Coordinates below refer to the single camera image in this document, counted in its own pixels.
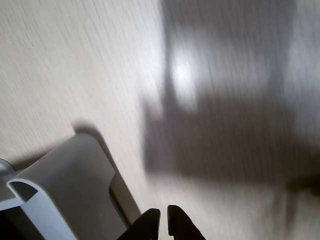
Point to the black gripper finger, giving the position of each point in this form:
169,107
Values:
181,223
145,227

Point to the grey drawer cabinet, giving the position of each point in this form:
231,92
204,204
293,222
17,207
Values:
126,200

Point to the grey plastic drawer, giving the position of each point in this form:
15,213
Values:
72,185

